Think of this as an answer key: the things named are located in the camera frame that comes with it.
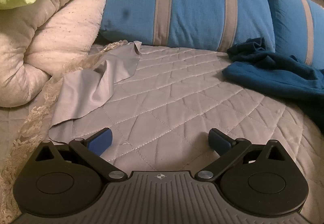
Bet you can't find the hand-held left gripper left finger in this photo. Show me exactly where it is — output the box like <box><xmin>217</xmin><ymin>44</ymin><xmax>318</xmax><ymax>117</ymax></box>
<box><xmin>34</xmin><ymin>127</ymin><xmax>128</xmax><ymax>184</ymax></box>

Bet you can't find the grey quilted bedspread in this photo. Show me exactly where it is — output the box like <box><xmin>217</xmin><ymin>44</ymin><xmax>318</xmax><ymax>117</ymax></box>
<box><xmin>0</xmin><ymin>39</ymin><xmax>324</xmax><ymax>224</ymax></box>

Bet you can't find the plain grey cloth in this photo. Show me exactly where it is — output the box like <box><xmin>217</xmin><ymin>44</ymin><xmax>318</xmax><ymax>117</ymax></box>
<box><xmin>49</xmin><ymin>40</ymin><xmax>142</xmax><ymax>143</ymax></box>

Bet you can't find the blue grey-striped pillow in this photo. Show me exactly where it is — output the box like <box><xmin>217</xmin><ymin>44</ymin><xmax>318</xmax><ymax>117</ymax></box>
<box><xmin>263</xmin><ymin>0</ymin><xmax>324</xmax><ymax>70</ymax></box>
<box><xmin>97</xmin><ymin>0</ymin><xmax>276</xmax><ymax>53</ymax></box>

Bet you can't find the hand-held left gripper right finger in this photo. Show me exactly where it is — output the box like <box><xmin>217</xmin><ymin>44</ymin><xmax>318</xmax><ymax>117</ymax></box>
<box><xmin>195</xmin><ymin>128</ymin><xmax>288</xmax><ymax>184</ymax></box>

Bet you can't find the blue sweatshirt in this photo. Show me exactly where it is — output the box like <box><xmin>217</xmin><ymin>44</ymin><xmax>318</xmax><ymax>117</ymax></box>
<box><xmin>222</xmin><ymin>37</ymin><xmax>324</xmax><ymax>123</ymax></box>

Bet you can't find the white quilted comforter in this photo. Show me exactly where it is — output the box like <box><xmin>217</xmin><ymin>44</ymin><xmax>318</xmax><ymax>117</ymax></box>
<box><xmin>0</xmin><ymin>0</ymin><xmax>108</xmax><ymax>108</ymax></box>

